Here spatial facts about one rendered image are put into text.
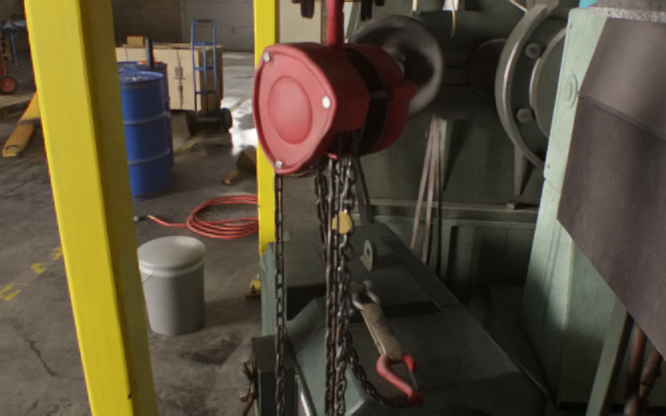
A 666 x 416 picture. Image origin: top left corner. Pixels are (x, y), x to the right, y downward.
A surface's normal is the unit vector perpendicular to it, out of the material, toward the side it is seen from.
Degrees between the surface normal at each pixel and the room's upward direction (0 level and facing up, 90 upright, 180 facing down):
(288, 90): 78
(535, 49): 90
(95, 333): 90
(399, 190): 90
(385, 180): 90
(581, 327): 72
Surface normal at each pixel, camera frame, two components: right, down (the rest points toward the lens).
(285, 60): -0.72, 0.24
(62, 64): -0.07, 0.36
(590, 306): -0.06, 0.06
